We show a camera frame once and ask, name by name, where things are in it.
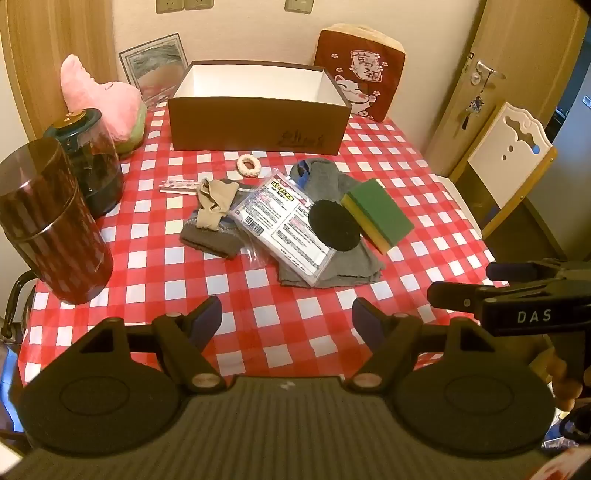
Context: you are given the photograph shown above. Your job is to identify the red checkered tablecloth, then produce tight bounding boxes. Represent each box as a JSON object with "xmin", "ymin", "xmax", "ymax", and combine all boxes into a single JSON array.
[{"xmin": 18, "ymin": 99, "xmax": 509, "ymax": 402}]

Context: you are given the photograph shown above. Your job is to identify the silver door handle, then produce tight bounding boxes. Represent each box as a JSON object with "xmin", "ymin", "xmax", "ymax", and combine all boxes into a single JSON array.
[{"xmin": 468, "ymin": 60, "xmax": 506, "ymax": 86}]

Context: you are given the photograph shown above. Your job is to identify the brown translucent canister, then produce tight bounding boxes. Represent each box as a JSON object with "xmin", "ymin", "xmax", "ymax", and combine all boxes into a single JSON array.
[{"xmin": 0, "ymin": 137, "xmax": 114, "ymax": 305}]

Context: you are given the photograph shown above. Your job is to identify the cream scrunchie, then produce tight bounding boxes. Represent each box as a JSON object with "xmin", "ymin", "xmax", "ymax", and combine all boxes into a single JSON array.
[{"xmin": 235, "ymin": 154, "xmax": 262, "ymax": 177}]

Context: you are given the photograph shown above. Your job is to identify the white wooden chair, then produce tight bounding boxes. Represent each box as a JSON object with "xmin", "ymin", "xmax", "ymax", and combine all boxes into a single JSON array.
[{"xmin": 450, "ymin": 102, "xmax": 558, "ymax": 238}]

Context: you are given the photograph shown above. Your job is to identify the grey striped knit sock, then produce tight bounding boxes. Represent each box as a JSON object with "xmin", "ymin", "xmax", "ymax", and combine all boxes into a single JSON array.
[{"xmin": 179, "ymin": 182, "xmax": 252, "ymax": 259}]

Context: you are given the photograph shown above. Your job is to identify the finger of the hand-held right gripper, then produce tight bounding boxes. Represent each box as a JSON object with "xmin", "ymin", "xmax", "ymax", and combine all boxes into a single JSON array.
[
  {"xmin": 486, "ymin": 259, "xmax": 591, "ymax": 283},
  {"xmin": 427, "ymin": 279, "xmax": 555, "ymax": 319}
]

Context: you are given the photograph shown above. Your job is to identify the pink plush toy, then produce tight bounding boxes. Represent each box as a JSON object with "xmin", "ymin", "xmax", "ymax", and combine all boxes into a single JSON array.
[{"xmin": 61, "ymin": 54, "xmax": 147, "ymax": 155}]

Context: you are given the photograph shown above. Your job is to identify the black metal chair frame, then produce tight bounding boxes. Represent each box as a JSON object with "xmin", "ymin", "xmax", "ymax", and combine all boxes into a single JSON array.
[{"xmin": 0, "ymin": 270, "xmax": 38, "ymax": 342}]

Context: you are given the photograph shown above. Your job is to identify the black round pad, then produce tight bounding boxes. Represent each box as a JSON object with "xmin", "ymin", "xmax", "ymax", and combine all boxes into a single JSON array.
[{"xmin": 308, "ymin": 199, "xmax": 362, "ymax": 252}]

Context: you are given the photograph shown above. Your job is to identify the dark jar with green lid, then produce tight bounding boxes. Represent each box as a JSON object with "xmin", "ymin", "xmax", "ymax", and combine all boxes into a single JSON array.
[{"xmin": 44, "ymin": 108, "xmax": 124, "ymax": 219}]

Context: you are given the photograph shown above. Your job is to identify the hanging keys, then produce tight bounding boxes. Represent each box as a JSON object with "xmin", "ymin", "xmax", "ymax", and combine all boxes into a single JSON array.
[{"xmin": 459, "ymin": 76, "xmax": 488, "ymax": 130}]

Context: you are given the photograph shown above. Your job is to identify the dotted paper packet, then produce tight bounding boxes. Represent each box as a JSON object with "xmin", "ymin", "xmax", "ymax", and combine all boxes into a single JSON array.
[{"xmin": 159, "ymin": 176, "xmax": 201, "ymax": 193}]

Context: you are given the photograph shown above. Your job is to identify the wooden side panel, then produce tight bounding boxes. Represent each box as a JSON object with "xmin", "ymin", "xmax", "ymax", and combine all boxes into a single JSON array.
[{"xmin": 0, "ymin": 0, "xmax": 121, "ymax": 139}]

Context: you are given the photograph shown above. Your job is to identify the grey terry cloth blue patch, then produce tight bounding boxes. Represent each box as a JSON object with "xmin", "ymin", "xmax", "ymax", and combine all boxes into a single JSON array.
[{"xmin": 290, "ymin": 158, "xmax": 365, "ymax": 204}]

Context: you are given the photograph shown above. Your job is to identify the clear plastic cloth package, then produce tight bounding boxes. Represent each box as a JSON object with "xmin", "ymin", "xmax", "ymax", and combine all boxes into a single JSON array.
[{"xmin": 231, "ymin": 173, "xmax": 335, "ymax": 287}]

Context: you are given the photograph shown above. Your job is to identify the person's right hand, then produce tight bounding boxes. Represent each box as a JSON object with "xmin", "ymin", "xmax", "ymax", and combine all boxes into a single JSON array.
[{"xmin": 531, "ymin": 344, "xmax": 583, "ymax": 411}]

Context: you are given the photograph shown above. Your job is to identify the brown cardboard box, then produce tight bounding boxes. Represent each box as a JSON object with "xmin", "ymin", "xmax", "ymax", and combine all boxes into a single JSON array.
[{"xmin": 167, "ymin": 60, "xmax": 352, "ymax": 155}]

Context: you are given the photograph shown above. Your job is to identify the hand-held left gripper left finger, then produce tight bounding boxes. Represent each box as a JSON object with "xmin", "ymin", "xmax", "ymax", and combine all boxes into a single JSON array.
[{"xmin": 81, "ymin": 295, "xmax": 227, "ymax": 394}]

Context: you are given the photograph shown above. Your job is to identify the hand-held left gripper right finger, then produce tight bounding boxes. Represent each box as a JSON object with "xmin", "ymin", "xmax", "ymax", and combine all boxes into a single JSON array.
[{"xmin": 344, "ymin": 298, "xmax": 491, "ymax": 394}]

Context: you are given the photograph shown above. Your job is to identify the framed picture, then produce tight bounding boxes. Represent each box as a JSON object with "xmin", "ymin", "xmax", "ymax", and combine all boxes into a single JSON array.
[{"xmin": 119, "ymin": 32, "xmax": 190, "ymax": 104}]

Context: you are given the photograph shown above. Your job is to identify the beige socks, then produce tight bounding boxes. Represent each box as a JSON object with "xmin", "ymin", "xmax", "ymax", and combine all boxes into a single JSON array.
[{"xmin": 196, "ymin": 179, "xmax": 241, "ymax": 229}]

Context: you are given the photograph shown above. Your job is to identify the wooden door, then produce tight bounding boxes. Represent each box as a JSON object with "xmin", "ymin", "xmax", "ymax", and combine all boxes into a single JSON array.
[{"xmin": 425, "ymin": 0, "xmax": 591, "ymax": 178}]

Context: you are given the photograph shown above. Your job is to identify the green and yellow sponge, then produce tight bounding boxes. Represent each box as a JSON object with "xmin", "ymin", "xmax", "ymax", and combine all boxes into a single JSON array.
[{"xmin": 341, "ymin": 179, "xmax": 415, "ymax": 256}]

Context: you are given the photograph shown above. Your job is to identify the red cat print cushion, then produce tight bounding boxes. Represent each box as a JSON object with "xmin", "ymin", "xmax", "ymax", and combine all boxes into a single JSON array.
[{"xmin": 313, "ymin": 23, "xmax": 407, "ymax": 123}]

